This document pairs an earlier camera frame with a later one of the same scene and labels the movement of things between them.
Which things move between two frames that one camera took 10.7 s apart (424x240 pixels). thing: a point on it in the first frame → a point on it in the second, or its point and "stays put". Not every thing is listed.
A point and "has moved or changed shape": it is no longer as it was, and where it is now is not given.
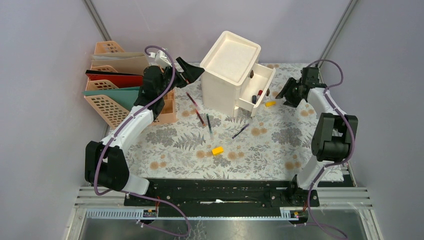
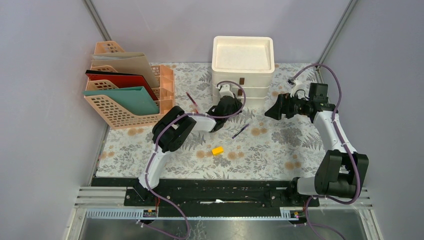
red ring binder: (120, 80) stays put
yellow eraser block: (217, 150) stays put
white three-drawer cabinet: (230, 75) has moved or changed shape
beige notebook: (132, 63) stays put
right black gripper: (285, 93) → (282, 106)
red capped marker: (192, 99) stays put
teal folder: (125, 97) stays put
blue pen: (240, 131) stays put
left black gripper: (189, 73) → (237, 104)
